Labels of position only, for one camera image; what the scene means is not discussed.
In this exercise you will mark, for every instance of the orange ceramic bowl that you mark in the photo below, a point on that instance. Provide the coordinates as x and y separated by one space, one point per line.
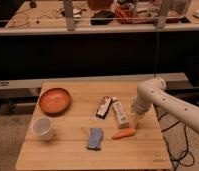
55 101

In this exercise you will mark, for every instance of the grey metal post left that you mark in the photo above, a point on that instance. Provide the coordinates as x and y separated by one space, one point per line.
68 7

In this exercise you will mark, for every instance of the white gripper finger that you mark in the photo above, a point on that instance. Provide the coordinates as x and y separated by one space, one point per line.
137 119

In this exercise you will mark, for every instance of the grey metal post right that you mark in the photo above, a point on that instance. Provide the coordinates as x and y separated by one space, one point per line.
161 19

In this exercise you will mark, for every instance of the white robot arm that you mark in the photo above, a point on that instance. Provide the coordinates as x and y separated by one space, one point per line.
152 91

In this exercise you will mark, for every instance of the orange tool on bench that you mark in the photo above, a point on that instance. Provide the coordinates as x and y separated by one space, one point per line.
123 15

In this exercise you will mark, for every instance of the orange toy carrot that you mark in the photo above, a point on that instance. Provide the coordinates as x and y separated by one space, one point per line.
124 133

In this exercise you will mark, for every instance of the white plastic bottle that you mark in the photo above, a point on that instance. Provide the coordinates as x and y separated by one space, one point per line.
120 114

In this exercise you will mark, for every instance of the dark chocolate bar box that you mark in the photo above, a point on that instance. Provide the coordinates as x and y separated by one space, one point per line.
104 107

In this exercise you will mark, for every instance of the grey metal post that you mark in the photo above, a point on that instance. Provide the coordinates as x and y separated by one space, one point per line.
68 7
161 19

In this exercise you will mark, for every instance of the white paper cup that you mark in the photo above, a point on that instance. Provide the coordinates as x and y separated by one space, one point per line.
43 129

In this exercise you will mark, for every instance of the blue folded cloth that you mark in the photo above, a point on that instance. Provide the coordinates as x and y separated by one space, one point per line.
94 142

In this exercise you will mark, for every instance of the black object on bench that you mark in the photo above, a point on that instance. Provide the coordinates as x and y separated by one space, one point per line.
102 17

